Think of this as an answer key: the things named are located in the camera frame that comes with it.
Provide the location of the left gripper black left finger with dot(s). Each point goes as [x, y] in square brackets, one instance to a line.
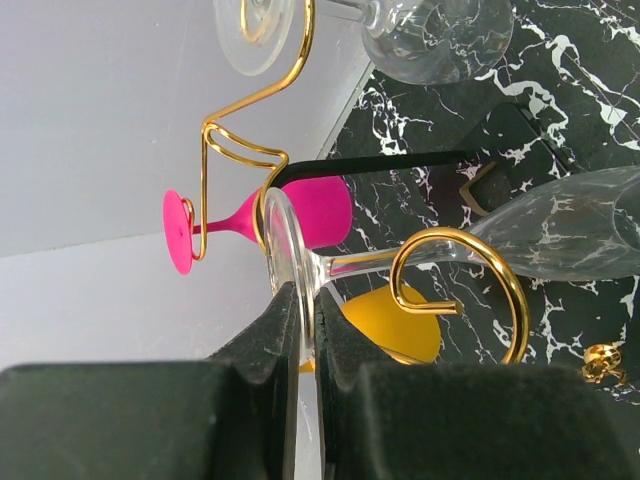
[229, 416]

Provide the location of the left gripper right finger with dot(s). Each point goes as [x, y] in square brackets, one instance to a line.
[381, 419]

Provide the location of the orange plastic wine glass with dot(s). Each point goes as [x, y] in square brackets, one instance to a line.
[371, 325]

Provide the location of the tall clear flute glass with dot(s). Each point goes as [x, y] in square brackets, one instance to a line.
[381, 418]

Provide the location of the clear wine glass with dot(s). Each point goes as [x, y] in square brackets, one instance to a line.
[413, 42]

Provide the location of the gold wire wine glass rack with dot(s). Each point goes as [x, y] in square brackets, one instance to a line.
[300, 200]

